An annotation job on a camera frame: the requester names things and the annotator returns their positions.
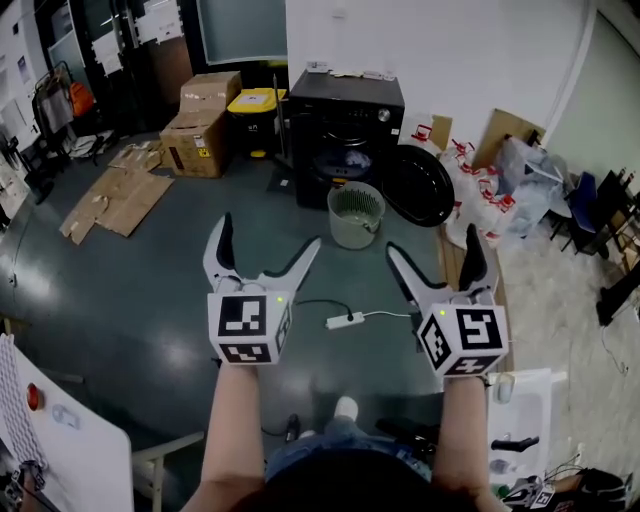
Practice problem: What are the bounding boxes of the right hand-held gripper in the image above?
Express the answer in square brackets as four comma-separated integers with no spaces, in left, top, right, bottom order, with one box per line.
[384,222,511,380]

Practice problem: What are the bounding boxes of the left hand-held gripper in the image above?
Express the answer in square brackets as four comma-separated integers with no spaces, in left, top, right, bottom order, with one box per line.
[202,211,323,367]

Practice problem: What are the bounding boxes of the white laundry basket with clothes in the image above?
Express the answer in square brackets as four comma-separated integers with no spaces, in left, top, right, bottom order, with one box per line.
[327,180,387,250]

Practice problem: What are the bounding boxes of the black washing machine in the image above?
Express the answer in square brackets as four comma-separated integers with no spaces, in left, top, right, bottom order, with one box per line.
[288,69,406,210]

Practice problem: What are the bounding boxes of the person's right forearm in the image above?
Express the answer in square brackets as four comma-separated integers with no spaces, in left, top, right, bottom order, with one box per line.
[430,373,507,512]

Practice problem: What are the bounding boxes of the person's left forearm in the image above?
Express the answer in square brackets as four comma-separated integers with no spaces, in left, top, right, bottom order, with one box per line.
[180,360,267,512]

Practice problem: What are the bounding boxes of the black clothes rack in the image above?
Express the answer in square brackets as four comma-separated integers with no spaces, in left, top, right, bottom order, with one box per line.
[30,60,97,167]

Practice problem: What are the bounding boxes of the round black washer door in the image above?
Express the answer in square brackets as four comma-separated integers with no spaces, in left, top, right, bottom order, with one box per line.
[382,143,456,229]

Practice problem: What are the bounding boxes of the white power strip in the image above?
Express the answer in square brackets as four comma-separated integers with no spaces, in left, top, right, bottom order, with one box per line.
[325,310,366,331]

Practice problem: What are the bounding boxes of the clear plastic bag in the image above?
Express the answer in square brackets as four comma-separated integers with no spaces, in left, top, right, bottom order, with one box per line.
[497,137,567,236]

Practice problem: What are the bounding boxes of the large brown cardboard box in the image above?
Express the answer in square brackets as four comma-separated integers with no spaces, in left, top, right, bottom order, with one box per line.
[159,110,232,180]

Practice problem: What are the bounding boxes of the black bin with yellow lid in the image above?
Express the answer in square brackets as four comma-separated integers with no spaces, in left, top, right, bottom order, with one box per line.
[227,88,289,159]

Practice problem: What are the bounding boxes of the grey metal pole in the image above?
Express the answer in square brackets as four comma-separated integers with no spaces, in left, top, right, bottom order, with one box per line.
[272,74,287,162]

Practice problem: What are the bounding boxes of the flattened cardboard sheets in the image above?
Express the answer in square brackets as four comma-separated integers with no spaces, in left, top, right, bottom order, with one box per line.
[58,141,175,246]

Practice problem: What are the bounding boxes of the plain cardboard board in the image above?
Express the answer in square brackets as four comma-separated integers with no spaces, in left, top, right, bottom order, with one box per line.
[472,108,546,171]

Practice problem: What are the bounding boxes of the blue chair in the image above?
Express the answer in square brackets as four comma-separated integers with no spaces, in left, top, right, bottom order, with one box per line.
[562,172,612,259]

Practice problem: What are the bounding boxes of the person's right white shoe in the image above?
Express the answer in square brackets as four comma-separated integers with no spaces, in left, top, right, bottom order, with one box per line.
[333,395,360,421]

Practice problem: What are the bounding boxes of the small taped cardboard box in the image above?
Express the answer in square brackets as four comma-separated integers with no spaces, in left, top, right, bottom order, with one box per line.
[179,70,243,119]

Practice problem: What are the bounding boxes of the person's legs in blue jeans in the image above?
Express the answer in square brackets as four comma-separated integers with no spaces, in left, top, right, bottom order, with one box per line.
[263,417,435,485]

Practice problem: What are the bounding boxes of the black framed glass partition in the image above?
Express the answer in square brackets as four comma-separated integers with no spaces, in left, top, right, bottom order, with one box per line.
[82,0,201,132]

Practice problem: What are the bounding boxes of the person's black top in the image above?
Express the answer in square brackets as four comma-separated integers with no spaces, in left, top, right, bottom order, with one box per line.
[262,447,501,512]

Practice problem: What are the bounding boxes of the frosted glass panel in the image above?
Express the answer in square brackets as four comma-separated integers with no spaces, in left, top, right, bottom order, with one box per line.
[196,0,289,66]

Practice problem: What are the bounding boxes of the white table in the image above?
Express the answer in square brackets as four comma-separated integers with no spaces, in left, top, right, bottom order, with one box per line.
[0,332,134,512]

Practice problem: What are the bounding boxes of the white power cable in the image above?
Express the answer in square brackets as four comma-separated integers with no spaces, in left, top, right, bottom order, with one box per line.
[362,309,417,322]

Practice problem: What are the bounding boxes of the black power cable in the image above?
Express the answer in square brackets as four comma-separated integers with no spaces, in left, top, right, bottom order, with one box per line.
[294,298,354,321]

